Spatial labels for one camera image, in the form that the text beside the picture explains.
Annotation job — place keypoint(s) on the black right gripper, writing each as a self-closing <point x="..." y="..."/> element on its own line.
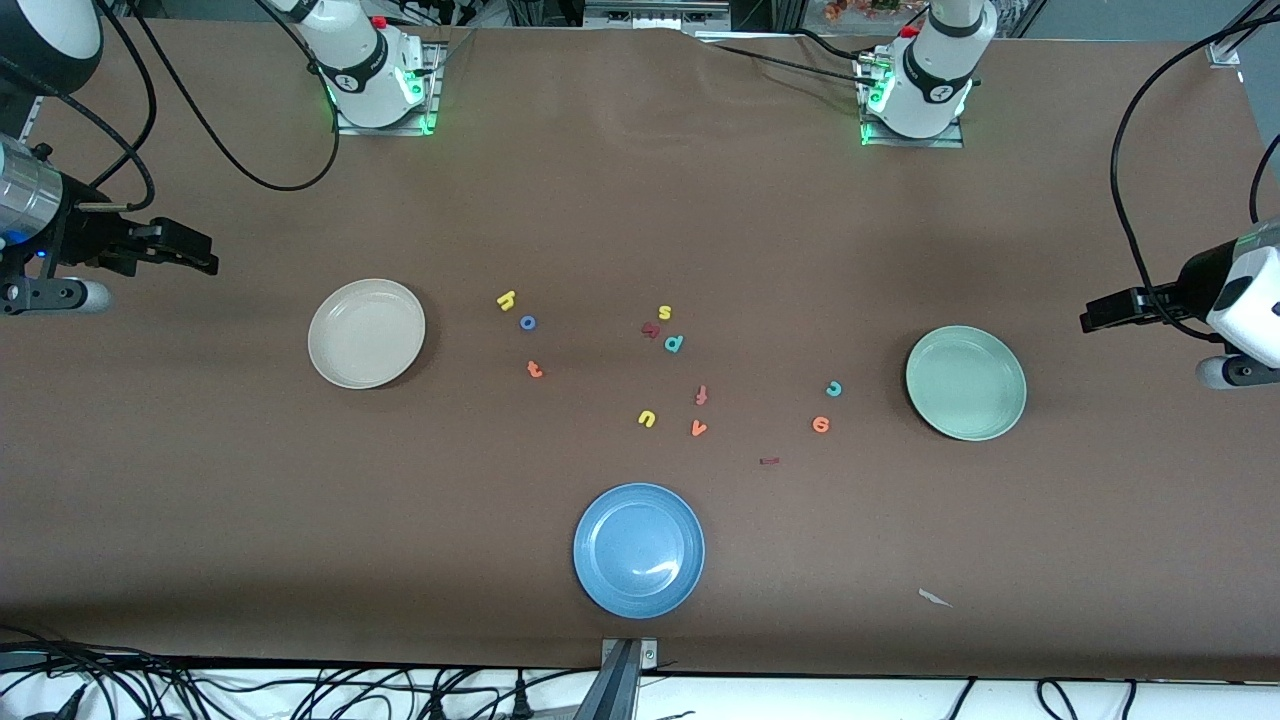
<point x="84" y="238"/>

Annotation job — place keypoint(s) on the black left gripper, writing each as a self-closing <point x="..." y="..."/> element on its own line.
<point x="1192" y="283"/>

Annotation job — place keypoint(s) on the yellow foam letter h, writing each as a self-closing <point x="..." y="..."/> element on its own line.
<point x="506" y="300"/>

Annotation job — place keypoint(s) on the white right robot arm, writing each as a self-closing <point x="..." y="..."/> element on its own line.
<point x="360" y="60"/>

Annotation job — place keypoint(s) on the green ceramic plate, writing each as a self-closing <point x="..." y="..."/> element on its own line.
<point x="965" y="383"/>

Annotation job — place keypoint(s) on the beige brown ceramic plate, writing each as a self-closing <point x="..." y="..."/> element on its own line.
<point x="366" y="333"/>

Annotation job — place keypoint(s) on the white paper scrap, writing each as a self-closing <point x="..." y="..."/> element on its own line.
<point x="933" y="597"/>

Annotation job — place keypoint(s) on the grey power strip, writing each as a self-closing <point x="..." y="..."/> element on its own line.
<point x="655" y="14"/>

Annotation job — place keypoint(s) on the blue ceramic plate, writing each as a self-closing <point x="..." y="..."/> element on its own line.
<point x="638" y="550"/>

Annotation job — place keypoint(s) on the aluminium frame profile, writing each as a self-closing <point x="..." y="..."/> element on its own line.
<point x="1235" y="40"/>
<point x="32" y="118"/>

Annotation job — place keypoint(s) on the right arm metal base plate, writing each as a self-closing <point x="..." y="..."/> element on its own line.
<point x="385" y="130"/>

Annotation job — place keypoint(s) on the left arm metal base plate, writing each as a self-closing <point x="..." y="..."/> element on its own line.
<point x="912" y="142"/>

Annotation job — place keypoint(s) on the grey metal mount bracket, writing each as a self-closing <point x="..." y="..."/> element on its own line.
<point x="628" y="665"/>

